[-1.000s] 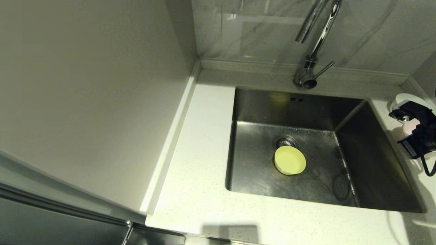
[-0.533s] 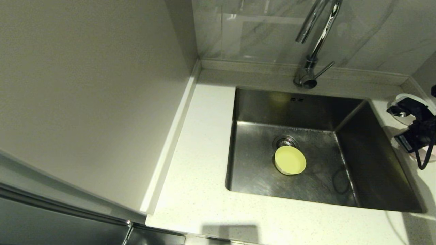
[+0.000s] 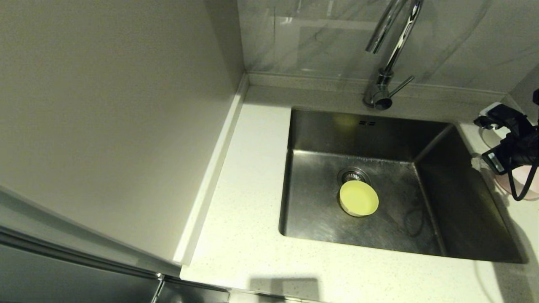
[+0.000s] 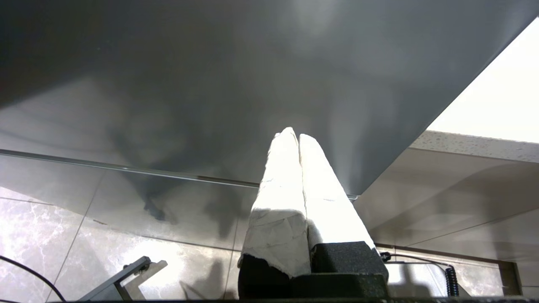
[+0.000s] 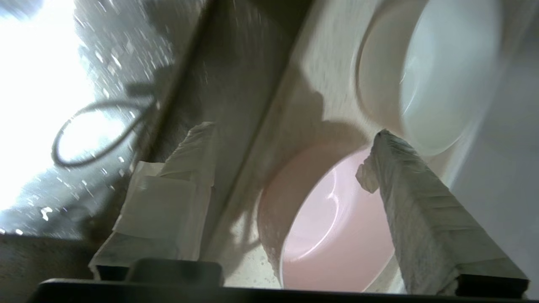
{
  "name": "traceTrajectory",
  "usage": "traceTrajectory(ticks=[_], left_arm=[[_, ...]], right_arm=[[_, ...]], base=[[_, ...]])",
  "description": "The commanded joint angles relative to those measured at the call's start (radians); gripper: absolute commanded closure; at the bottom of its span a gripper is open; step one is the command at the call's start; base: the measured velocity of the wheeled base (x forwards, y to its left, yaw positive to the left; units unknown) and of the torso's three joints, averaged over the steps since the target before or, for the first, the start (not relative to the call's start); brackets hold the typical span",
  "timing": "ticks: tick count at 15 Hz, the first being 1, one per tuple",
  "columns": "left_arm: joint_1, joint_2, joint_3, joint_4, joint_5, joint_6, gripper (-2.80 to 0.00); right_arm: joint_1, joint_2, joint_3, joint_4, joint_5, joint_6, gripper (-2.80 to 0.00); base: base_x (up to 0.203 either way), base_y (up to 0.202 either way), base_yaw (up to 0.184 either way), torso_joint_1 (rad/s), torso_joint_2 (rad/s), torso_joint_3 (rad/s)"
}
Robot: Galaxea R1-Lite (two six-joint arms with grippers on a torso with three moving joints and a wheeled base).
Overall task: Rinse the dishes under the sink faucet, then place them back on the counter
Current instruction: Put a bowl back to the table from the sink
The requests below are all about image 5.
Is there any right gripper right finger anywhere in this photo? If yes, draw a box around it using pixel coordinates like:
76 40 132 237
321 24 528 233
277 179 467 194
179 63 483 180
355 129 530 298

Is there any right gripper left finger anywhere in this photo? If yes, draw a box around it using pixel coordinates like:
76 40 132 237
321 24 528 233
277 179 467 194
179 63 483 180
88 122 218 281

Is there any pink plastic bowl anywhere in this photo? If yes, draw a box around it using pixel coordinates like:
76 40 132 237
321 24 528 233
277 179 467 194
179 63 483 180
257 143 406 293

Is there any white plastic bowl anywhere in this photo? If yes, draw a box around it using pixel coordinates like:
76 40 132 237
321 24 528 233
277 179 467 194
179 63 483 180
356 0 504 157

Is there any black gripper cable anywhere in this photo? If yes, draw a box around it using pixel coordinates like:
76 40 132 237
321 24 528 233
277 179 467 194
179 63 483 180
51 83 160 168

